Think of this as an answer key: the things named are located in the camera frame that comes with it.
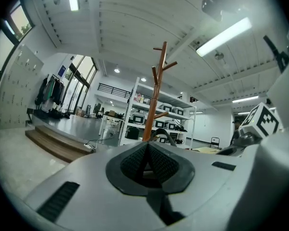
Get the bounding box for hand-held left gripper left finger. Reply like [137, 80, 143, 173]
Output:
[120, 143, 148, 184]

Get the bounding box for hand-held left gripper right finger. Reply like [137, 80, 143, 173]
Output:
[147, 143, 180, 184]

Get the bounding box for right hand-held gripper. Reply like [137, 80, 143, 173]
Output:
[231, 102, 280, 154]

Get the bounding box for wooden coat stand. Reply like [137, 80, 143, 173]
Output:
[142, 41, 178, 143]

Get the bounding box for person's white top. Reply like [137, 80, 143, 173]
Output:
[266, 30, 289, 136]

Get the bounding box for group of white boxy devices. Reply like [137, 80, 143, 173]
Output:
[131, 102, 184, 144]

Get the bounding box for wooden table with black base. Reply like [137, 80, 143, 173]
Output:
[191, 146, 223, 154]

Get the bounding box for white metal shelving unit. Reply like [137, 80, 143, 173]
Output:
[118, 77, 197, 149]

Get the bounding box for black platform trolley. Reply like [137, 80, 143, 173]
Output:
[210, 137, 221, 150]

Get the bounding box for white counter with black gear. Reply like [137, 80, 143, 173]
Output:
[100, 111, 125, 136]

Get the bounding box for black balcony railing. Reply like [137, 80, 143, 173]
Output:
[98, 82, 132, 99]

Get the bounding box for wooden steps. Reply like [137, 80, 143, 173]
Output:
[25, 125, 94, 163]

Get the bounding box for glass entrance doors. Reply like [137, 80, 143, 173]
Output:
[62, 55, 98, 115]

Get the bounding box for dark-framed window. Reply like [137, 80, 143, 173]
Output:
[1, 1, 36, 46]

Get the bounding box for white power strip cable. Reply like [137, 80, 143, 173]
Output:
[86, 132, 116, 149]

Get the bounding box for black chest strap clip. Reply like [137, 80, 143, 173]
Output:
[263, 35, 289, 73]

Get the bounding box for clothes rail with garments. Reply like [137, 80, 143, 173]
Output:
[35, 74, 66, 111]

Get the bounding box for black head-worn camera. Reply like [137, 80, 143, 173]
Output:
[201, 0, 233, 22]

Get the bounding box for white wall lockers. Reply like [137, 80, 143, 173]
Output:
[0, 44, 44, 129]

